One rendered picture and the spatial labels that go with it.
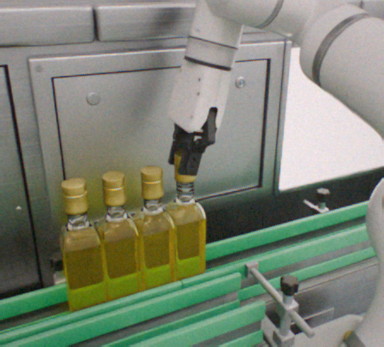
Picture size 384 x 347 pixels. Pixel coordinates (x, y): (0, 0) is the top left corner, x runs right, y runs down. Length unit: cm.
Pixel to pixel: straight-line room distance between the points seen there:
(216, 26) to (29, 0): 29
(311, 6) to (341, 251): 52
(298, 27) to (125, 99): 31
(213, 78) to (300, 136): 39
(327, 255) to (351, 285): 10
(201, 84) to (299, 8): 16
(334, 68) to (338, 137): 61
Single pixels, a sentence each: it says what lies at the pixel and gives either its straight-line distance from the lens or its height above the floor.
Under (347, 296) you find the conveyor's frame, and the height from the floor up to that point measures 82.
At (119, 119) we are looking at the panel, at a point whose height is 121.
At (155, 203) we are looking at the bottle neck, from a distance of 66.
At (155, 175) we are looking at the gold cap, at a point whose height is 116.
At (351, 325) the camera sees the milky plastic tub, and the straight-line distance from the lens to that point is 91.
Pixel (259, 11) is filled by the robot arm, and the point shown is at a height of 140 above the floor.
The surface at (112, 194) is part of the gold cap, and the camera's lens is 63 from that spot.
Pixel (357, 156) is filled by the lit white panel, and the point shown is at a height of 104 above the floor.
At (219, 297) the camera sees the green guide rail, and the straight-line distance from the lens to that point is 76.
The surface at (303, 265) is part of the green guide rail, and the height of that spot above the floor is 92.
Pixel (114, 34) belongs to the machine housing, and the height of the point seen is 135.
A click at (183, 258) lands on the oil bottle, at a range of 72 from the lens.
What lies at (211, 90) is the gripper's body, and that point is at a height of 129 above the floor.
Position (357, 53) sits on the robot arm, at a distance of 41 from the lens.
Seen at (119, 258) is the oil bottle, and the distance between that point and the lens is 68.
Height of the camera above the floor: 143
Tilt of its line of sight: 22 degrees down
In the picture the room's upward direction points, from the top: straight up
